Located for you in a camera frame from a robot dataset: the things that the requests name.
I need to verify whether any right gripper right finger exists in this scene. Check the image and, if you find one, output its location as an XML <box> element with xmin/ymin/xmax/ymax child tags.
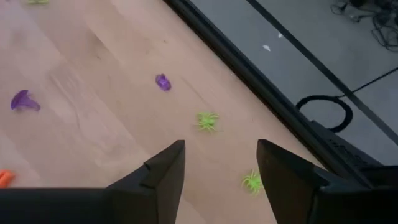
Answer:
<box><xmin>256</xmin><ymin>139</ymin><xmax>398</xmax><ymax>224</ymax></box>

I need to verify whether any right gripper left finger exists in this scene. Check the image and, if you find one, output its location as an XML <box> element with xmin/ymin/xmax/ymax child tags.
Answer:
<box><xmin>0</xmin><ymin>139</ymin><xmax>187</xmax><ymax>224</ymax></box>

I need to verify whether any purple witch hat toy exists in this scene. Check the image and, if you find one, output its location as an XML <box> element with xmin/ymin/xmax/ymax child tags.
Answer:
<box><xmin>10</xmin><ymin>89</ymin><xmax>41</xmax><ymax>112</ymax></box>
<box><xmin>155</xmin><ymin>73</ymin><xmax>172</xmax><ymax>92</ymax></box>

